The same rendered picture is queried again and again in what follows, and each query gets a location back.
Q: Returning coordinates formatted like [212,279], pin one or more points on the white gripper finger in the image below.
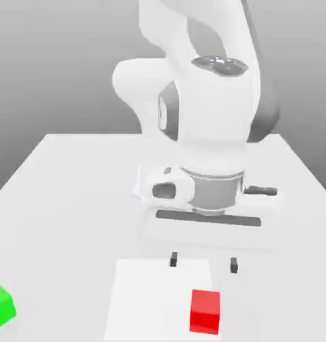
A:
[173,259]
[233,265]

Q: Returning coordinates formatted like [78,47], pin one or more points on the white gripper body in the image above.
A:
[205,232]

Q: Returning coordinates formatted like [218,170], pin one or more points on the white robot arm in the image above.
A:
[216,112]

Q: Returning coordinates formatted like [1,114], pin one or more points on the small red cube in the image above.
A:
[205,312]

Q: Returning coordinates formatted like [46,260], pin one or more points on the small green cube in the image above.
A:
[1,307]

